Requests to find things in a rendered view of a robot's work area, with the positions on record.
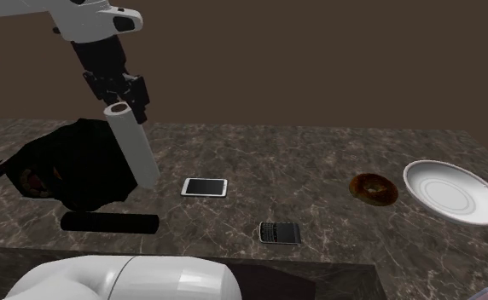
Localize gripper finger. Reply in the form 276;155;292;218
82;71;120;106
119;73;151;125

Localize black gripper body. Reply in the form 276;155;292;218
70;34;129;84

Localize white paper roll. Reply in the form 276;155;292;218
103;101;161;190

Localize black bag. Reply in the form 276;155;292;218
0;118;139;213

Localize white smartphone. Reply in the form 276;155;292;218
180;177;229;199

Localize black cylinder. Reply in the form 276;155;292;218
60;211;160;235

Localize black keypad phone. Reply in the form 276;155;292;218
258;221;303;246

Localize brown bagel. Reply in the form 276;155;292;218
348;172;400;207

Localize white frying pan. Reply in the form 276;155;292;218
402;159;488;228

